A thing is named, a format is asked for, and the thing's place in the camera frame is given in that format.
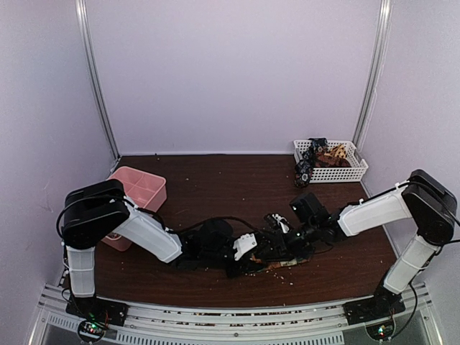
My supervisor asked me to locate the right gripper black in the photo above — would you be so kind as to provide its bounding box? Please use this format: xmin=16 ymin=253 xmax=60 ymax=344
xmin=257 ymin=221 xmax=318 ymax=262

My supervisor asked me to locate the brown green patterned tie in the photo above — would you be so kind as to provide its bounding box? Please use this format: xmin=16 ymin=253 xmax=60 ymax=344
xmin=248 ymin=254 xmax=311 ymax=273

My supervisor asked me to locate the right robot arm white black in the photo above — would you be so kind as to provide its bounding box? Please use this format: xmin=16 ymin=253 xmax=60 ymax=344
xmin=266 ymin=170 xmax=459 ymax=318

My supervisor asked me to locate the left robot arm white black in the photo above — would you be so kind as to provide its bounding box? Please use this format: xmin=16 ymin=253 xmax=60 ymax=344
xmin=56 ymin=180 xmax=260 ymax=319

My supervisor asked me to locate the right arm base board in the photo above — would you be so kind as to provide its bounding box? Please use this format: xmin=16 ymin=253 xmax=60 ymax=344
xmin=343 ymin=297 xmax=405 ymax=341

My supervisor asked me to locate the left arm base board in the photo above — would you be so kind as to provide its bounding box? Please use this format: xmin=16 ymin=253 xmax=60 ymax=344
xmin=65 ymin=298 xmax=128 ymax=341

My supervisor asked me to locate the navy floral tie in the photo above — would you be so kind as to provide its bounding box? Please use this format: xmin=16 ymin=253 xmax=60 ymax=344
xmin=294 ymin=137 xmax=328 ymax=188

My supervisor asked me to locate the pink divided organizer box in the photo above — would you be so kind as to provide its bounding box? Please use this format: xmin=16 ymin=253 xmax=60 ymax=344
xmin=102 ymin=166 xmax=167 ymax=252

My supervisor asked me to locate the brown patterned tie in basket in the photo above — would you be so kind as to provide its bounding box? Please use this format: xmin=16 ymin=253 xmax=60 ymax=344
xmin=315 ymin=153 xmax=351 ymax=167

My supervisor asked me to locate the white perforated plastic basket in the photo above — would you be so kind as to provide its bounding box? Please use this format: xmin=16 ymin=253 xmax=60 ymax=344
xmin=293 ymin=137 xmax=369 ymax=188

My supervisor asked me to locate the yellow patterned tie in basket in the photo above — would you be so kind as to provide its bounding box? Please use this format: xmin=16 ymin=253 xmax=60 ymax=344
xmin=325 ymin=144 xmax=347 ymax=159

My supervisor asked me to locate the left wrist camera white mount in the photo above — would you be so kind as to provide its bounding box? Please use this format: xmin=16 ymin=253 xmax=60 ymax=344
xmin=232 ymin=233 xmax=265 ymax=262

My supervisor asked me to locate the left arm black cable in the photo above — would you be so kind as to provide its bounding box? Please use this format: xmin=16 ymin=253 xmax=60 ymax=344
xmin=55 ymin=195 xmax=277 ymax=249

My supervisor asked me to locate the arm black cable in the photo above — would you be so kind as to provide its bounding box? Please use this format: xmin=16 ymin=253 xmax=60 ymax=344
xmin=387 ymin=178 xmax=460 ymax=324
xmin=55 ymin=195 xmax=277 ymax=249

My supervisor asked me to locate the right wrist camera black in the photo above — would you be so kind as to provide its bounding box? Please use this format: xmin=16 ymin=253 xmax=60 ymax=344
xmin=264 ymin=192 xmax=330 ymax=233

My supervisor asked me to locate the aluminium front rail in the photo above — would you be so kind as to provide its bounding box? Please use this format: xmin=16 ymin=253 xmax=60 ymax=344
xmin=35 ymin=282 xmax=432 ymax=345

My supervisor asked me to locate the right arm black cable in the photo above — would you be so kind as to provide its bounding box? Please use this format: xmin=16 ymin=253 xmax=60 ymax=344
xmin=387 ymin=178 xmax=460 ymax=324

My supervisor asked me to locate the right aluminium frame post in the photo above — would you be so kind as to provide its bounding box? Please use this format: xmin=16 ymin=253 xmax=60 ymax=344
xmin=352 ymin=0 xmax=392 ymax=150

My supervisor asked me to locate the aluminium frame post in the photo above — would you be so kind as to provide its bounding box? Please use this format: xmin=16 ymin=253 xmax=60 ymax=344
xmin=352 ymin=0 xmax=392 ymax=150
xmin=75 ymin=0 xmax=121 ymax=160

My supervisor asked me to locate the left aluminium frame post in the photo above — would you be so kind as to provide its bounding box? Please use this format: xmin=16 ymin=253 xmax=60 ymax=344
xmin=75 ymin=0 xmax=121 ymax=160

